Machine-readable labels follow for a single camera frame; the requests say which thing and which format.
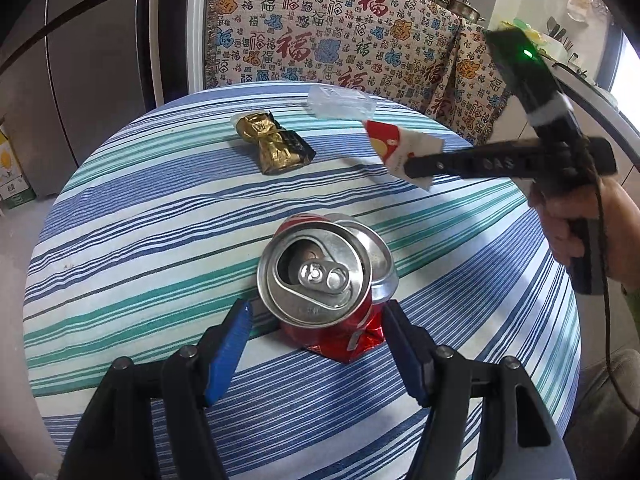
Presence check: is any metal pot with lid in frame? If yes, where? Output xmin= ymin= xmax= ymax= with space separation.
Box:
xmin=432 ymin=0 xmax=486 ymax=23

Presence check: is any crushed red soda can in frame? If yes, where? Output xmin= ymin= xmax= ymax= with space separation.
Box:
xmin=256 ymin=213 xmax=399 ymax=365

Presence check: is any gold foil wrapper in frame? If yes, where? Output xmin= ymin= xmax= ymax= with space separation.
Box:
xmin=231 ymin=110 xmax=317 ymax=176

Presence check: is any grey refrigerator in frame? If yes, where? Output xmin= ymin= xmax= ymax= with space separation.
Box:
xmin=0 ymin=0 xmax=156 ymax=196

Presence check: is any printed blanket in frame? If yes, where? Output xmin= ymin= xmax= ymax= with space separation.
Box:
xmin=202 ymin=0 xmax=511 ymax=146

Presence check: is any black cable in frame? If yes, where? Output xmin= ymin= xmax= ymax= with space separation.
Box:
xmin=550 ymin=60 xmax=640 ymax=418

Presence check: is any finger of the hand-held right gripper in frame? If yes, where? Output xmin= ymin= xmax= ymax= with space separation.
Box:
xmin=402 ymin=141 xmax=551 ymax=181

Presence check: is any yellow printed cardboard box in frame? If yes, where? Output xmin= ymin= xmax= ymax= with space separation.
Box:
xmin=0 ymin=115 xmax=37 ymax=211

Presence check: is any red and white wrapper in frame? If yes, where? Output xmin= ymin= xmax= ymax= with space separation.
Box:
xmin=361 ymin=120 xmax=446 ymax=192

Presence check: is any clear plastic packaging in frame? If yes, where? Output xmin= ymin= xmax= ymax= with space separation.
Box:
xmin=306 ymin=85 xmax=377 ymax=122

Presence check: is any dish rack with utensils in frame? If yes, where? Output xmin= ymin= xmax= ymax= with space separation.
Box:
xmin=542 ymin=15 xmax=598 ymax=81

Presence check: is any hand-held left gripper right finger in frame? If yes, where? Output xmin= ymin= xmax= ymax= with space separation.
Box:
xmin=381 ymin=299 xmax=573 ymax=480

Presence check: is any striped tablecloth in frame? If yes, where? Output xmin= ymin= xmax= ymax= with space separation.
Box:
xmin=22 ymin=80 xmax=583 ymax=480

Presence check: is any person's grey trouser leg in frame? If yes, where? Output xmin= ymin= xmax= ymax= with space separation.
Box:
xmin=565 ymin=350 xmax=640 ymax=480

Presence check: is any person's right hand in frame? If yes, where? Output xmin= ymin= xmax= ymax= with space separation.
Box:
xmin=529 ymin=179 xmax=640 ymax=287

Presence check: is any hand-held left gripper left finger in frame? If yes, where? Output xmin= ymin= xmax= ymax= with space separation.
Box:
xmin=57 ymin=297 xmax=253 ymax=480

